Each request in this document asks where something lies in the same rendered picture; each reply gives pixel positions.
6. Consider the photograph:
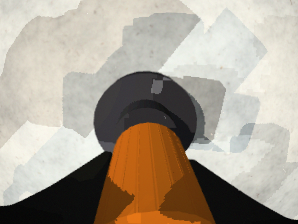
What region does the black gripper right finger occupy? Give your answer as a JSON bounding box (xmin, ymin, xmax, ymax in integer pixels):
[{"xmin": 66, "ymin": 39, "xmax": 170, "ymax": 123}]
[{"xmin": 189, "ymin": 160, "xmax": 298, "ymax": 224}]

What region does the orange knob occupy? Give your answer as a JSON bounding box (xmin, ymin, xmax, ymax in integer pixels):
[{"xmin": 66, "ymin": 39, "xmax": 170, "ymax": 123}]
[{"xmin": 93, "ymin": 123, "xmax": 216, "ymax": 224}]

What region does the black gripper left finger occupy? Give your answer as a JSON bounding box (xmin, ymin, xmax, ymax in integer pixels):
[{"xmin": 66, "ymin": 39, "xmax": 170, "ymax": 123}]
[{"xmin": 0, "ymin": 151, "xmax": 112, "ymax": 224}]

